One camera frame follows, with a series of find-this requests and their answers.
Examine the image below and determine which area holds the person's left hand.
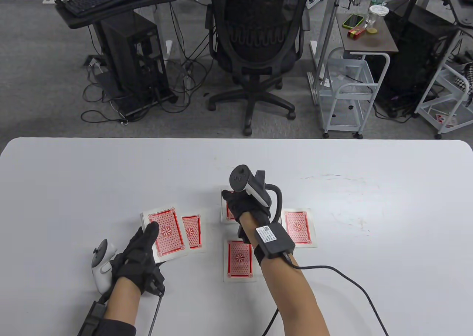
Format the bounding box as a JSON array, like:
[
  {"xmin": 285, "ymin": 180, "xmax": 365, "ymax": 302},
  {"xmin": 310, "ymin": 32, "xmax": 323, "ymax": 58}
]
[{"xmin": 109, "ymin": 221, "xmax": 167, "ymax": 297}]

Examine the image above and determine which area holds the person's right hand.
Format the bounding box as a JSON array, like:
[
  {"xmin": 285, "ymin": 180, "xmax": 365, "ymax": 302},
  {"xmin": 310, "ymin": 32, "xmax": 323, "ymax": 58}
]
[{"xmin": 221, "ymin": 189, "xmax": 272, "ymax": 226}]

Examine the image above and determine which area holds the card pile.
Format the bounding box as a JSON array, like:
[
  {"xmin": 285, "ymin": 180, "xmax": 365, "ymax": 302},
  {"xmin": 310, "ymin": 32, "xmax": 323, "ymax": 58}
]
[
  {"xmin": 180, "ymin": 213, "xmax": 206, "ymax": 254},
  {"xmin": 281, "ymin": 208, "xmax": 318, "ymax": 248},
  {"xmin": 221, "ymin": 189, "xmax": 239, "ymax": 224}
]

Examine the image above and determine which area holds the stack of red-backed cards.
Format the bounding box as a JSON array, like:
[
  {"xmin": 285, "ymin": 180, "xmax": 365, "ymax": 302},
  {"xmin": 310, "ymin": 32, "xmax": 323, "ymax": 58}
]
[{"xmin": 140, "ymin": 205, "xmax": 189, "ymax": 265}]

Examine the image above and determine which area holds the red-backed playing card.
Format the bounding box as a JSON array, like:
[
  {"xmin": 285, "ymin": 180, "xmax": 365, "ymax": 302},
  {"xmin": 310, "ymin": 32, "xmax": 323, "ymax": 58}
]
[{"xmin": 223, "ymin": 239, "xmax": 257, "ymax": 282}]

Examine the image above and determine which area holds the person's right forearm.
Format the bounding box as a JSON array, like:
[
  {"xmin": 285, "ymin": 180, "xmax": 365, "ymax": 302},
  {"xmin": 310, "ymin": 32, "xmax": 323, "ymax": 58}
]
[{"xmin": 238, "ymin": 213, "xmax": 330, "ymax": 336}]

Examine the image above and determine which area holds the person's left forearm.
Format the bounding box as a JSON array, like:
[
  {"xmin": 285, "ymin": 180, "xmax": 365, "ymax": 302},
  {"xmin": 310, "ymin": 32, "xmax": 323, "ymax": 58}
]
[{"xmin": 103, "ymin": 277, "xmax": 143, "ymax": 336}]

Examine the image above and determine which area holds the grey tracking controller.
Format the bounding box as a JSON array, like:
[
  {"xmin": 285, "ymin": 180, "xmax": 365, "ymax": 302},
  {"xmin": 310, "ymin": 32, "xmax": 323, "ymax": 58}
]
[
  {"xmin": 92, "ymin": 239, "xmax": 118, "ymax": 294},
  {"xmin": 229, "ymin": 164, "xmax": 283, "ymax": 226}
]

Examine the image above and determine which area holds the black mesh office chair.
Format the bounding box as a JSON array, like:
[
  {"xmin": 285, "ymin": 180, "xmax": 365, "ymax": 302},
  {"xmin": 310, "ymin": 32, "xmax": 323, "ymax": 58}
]
[{"xmin": 205, "ymin": 0, "xmax": 312, "ymax": 136}]

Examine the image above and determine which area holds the black computer tower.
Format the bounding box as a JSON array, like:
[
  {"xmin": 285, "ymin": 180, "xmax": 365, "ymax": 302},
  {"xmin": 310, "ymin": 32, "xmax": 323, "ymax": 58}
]
[
  {"xmin": 373, "ymin": 0, "xmax": 462, "ymax": 119},
  {"xmin": 99, "ymin": 12, "xmax": 171, "ymax": 104}
]

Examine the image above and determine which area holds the brown side table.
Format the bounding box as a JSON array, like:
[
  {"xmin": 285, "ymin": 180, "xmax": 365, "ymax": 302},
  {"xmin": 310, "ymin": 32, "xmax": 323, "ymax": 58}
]
[{"xmin": 336, "ymin": 13, "xmax": 399, "ymax": 54}]

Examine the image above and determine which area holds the green-cased phone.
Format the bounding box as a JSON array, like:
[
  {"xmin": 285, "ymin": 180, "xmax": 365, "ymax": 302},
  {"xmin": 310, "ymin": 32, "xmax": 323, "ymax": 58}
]
[{"xmin": 342, "ymin": 14, "xmax": 364, "ymax": 29}]

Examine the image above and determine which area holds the glass jar white lid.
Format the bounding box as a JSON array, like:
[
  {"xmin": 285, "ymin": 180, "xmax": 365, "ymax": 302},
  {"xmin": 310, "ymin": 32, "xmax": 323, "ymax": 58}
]
[{"xmin": 366, "ymin": 6, "xmax": 389, "ymax": 34}]

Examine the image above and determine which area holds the black white checkered cloth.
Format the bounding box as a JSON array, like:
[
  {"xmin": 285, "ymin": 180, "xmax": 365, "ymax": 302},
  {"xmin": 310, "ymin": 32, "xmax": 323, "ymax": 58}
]
[{"xmin": 453, "ymin": 65, "xmax": 473, "ymax": 95}]

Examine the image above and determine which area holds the black wrist module cable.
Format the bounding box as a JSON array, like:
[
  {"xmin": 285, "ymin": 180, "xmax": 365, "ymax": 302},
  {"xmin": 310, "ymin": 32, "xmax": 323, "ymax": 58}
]
[
  {"xmin": 149, "ymin": 295, "xmax": 164, "ymax": 336},
  {"xmin": 264, "ymin": 253, "xmax": 388, "ymax": 336}
]

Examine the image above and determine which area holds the tangle of black floor cables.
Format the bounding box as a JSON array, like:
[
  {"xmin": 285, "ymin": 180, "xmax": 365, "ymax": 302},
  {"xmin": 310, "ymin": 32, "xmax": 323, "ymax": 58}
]
[{"xmin": 81, "ymin": 54, "xmax": 208, "ymax": 126}]

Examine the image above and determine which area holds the white wire cart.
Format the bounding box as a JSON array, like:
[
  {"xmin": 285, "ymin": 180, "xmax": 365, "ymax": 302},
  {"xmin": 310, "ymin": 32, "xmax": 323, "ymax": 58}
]
[
  {"xmin": 414, "ymin": 35, "xmax": 473, "ymax": 139},
  {"xmin": 317, "ymin": 47, "xmax": 391, "ymax": 140}
]

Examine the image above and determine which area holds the silver metal post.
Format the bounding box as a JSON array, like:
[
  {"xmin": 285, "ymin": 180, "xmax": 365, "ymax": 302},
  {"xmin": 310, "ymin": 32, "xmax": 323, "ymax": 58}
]
[{"xmin": 307, "ymin": 0, "xmax": 347, "ymax": 106}]

